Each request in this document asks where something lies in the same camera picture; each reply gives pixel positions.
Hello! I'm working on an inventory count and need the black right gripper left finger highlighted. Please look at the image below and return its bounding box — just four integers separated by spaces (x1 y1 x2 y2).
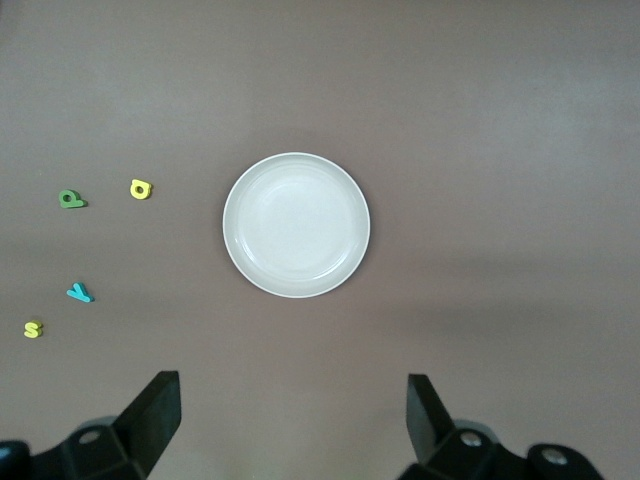
0 370 181 480

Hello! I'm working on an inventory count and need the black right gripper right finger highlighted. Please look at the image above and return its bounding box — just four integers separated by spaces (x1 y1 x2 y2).
402 373 604 480

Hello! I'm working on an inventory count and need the teal foam letter y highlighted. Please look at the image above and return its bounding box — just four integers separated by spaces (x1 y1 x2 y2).
66 282 96 304

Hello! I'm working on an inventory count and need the green foam letter p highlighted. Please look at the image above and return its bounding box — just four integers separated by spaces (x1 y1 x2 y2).
58 189 89 210

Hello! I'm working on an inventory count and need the beige plate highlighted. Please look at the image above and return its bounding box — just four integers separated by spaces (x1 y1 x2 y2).
222 151 372 300

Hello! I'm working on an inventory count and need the brown table cover sheet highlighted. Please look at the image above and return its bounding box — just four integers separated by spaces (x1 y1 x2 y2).
0 0 640 480

